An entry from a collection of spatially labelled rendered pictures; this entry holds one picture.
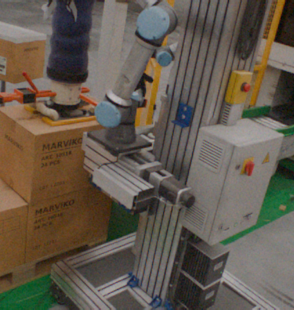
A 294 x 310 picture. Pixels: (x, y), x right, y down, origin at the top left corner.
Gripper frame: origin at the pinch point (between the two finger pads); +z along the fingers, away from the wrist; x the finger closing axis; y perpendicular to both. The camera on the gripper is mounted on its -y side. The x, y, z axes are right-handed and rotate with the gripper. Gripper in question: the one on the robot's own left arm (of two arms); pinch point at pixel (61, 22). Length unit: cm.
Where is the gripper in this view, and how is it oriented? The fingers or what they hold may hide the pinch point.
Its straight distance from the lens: 197.1
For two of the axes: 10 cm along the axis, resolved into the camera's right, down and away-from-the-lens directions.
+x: -7.3, 1.7, -6.7
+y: -6.7, -4.1, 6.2
